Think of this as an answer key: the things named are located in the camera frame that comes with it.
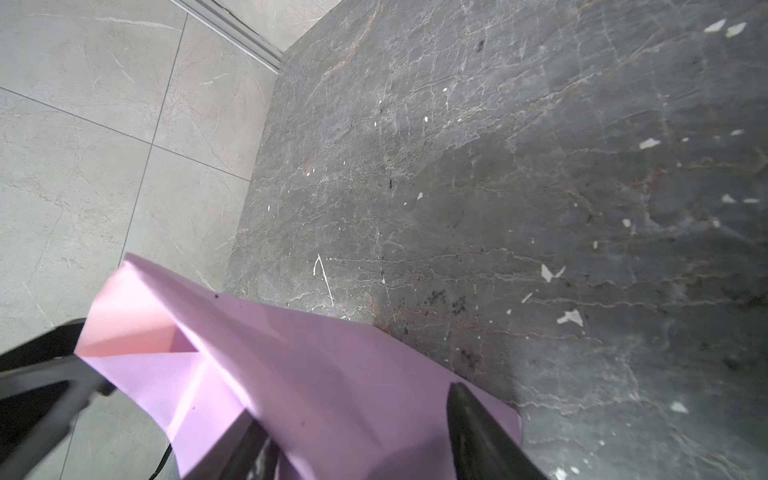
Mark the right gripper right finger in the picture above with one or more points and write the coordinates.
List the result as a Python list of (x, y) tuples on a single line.
[(480, 448)]

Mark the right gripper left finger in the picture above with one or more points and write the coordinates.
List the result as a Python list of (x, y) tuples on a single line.
[(248, 452)]

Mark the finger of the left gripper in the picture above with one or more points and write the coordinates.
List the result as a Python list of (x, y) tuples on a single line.
[(57, 343), (39, 403)]

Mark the pink wrapping paper sheet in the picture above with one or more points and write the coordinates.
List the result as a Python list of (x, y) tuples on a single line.
[(342, 400)]

